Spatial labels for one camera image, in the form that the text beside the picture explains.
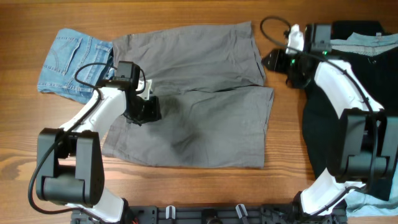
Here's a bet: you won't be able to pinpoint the grey shorts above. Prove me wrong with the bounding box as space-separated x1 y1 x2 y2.
102 22 274 168

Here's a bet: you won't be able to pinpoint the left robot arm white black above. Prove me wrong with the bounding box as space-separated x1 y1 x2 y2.
28 78 160 223

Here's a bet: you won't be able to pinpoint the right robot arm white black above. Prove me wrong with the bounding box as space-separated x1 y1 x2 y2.
262 49 397 219

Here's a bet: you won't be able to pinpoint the black garment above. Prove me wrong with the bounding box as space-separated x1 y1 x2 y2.
298 20 398 202

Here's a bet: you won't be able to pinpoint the folded blue denim shorts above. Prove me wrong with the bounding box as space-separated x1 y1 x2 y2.
37 29 114 104

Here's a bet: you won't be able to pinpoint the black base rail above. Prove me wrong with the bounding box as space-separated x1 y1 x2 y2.
70 203 348 224

